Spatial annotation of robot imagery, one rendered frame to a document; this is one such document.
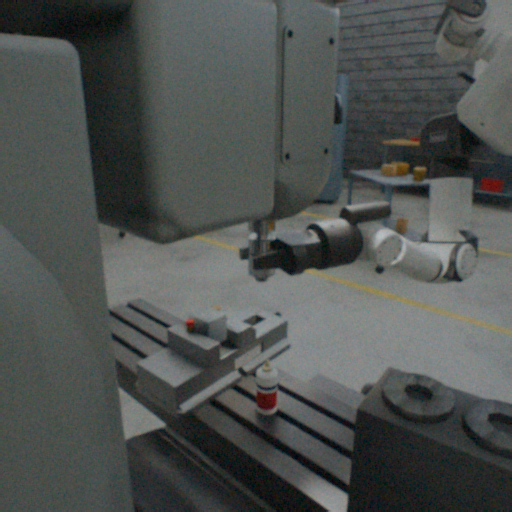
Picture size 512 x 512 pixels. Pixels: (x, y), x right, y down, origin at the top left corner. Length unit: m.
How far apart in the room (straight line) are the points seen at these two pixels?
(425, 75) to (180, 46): 8.24
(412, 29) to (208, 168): 8.42
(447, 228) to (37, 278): 0.89
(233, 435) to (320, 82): 0.60
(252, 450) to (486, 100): 0.75
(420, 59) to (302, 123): 8.10
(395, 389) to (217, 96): 0.43
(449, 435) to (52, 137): 0.52
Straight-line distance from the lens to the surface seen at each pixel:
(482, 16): 0.96
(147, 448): 0.92
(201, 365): 0.89
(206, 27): 0.48
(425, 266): 0.98
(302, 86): 0.62
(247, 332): 0.93
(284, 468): 0.78
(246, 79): 0.51
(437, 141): 1.08
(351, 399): 1.27
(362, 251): 0.84
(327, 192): 6.80
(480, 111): 0.95
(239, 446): 0.81
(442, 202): 1.07
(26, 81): 0.33
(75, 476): 0.41
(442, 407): 0.62
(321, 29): 0.66
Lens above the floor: 1.48
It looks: 19 degrees down
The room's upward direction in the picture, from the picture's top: straight up
